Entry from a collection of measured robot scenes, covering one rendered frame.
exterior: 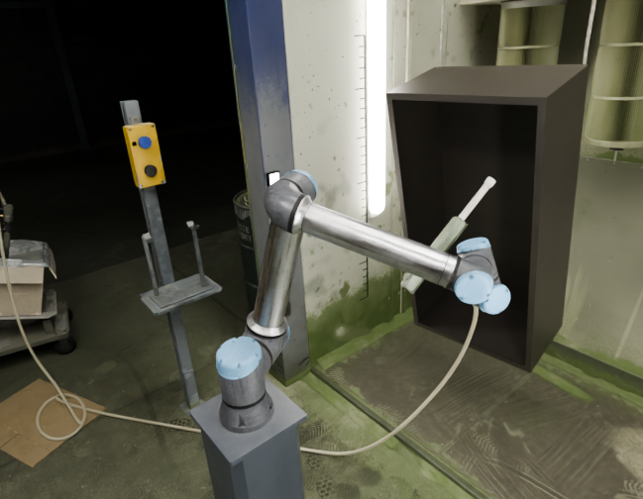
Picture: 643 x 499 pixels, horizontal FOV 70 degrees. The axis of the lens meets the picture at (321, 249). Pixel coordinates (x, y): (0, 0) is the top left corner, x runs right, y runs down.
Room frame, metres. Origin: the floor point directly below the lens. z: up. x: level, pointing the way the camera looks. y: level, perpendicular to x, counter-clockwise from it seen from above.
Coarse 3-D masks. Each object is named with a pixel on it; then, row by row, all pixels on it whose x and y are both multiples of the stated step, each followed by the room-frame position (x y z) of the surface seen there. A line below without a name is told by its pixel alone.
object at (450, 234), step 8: (488, 176) 1.55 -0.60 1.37; (488, 184) 1.53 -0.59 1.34; (480, 192) 1.53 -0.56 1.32; (472, 200) 1.52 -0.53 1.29; (472, 208) 1.51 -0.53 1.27; (464, 216) 1.50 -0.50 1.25; (448, 224) 1.50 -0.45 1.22; (456, 224) 1.47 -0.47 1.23; (464, 224) 1.48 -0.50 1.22; (448, 232) 1.47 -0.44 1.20; (456, 232) 1.47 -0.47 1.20; (440, 240) 1.46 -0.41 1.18; (448, 240) 1.46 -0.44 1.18; (456, 240) 1.47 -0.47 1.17; (440, 248) 1.45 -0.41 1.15; (448, 248) 1.45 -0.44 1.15; (408, 280) 1.41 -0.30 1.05; (416, 280) 1.41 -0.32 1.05; (408, 288) 1.40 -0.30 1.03; (416, 288) 1.40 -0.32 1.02
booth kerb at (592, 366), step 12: (552, 348) 2.21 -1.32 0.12; (564, 348) 2.16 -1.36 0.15; (564, 360) 2.14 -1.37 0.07; (576, 360) 2.10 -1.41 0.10; (588, 360) 2.05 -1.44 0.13; (600, 360) 2.01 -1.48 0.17; (588, 372) 2.04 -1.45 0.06; (600, 372) 1.99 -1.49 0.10; (612, 372) 1.95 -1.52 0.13; (624, 372) 1.91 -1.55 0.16; (624, 384) 1.90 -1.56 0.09; (636, 384) 1.86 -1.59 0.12
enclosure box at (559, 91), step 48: (432, 96) 1.72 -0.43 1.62; (480, 96) 1.59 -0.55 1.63; (528, 96) 1.48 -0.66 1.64; (576, 96) 1.61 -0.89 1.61; (432, 144) 2.10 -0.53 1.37; (480, 144) 2.00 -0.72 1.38; (528, 144) 1.85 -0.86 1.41; (576, 144) 1.67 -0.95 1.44; (432, 192) 2.11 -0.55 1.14; (528, 192) 1.87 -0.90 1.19; (432, 240) 2.12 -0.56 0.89; (528, 240) 1.90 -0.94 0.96; (432, 288) 2.14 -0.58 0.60; (528, 288) 1.93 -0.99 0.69; (480, 336) 1.86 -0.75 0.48; (528, 336) 1.58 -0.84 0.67
